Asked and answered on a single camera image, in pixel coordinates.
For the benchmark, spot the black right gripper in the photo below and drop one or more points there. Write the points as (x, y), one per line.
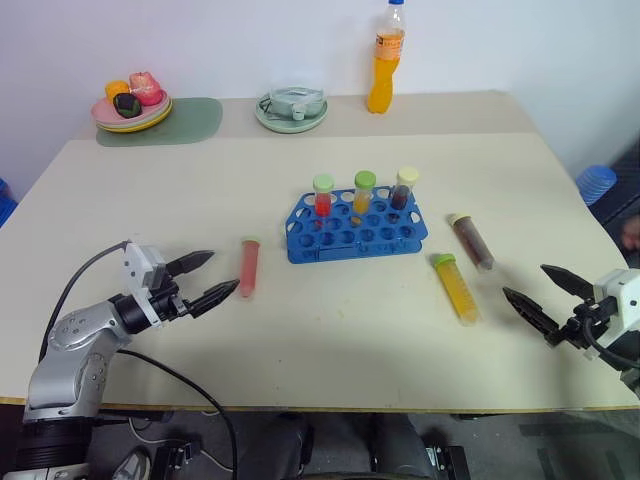
(582, 325)

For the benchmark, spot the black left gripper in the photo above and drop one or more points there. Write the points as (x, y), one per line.
(172, 300)

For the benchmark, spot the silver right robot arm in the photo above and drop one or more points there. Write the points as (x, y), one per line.
(632, 382)

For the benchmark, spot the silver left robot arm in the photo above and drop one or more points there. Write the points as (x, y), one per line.
(75, 345)

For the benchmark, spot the pink tube pink cap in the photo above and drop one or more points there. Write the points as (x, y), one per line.
(249, 267)

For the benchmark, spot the yellow liquid tube green cap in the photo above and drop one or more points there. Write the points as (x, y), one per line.
(457, 290)

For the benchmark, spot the brown liquid tube tan cap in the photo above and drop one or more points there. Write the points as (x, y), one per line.
(472, 242)

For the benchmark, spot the red liquid tube green cap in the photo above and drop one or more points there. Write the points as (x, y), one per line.
(323, 197)

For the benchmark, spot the blue plastic test tube rack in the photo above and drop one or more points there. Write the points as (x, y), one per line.
(350, 240)

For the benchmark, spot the dark liquid tube cream cap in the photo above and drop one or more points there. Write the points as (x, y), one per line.
(402, 192)

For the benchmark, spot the orange liquid tube green cap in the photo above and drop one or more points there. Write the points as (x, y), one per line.
(363, 192)

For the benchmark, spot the green placemat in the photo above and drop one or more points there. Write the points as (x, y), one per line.
(195, 122)

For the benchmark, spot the yellow plate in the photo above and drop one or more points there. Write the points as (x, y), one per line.
(150, 125)

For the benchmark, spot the light green round plate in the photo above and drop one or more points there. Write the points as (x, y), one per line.
(292, 125)

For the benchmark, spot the black and green toy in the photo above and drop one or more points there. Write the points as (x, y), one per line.
(126, 105)

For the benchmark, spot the pink plate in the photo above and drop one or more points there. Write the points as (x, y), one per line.
(105, 114)

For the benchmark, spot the pink toy apple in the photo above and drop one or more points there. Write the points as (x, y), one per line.
(146, 89)

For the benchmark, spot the pale green fabric pouch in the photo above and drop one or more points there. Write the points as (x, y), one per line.
(290, 100)

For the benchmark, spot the grey shoe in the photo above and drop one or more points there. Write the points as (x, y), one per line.
(132, 465)

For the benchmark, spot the orange toy fruit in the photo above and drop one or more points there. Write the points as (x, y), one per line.
(116, 87)

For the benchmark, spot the blue plastic object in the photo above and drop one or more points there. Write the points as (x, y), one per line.
(6, 205)

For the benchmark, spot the orange soda plastic bottle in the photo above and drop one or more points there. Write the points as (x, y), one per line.
(382, 75)

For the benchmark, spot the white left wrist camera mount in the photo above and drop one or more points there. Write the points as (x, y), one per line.
(137, 270)

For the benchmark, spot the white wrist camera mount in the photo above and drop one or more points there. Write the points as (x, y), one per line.
(137, 270)
(622, 305)

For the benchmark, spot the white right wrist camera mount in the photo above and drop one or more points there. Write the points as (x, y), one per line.
(622, 305)

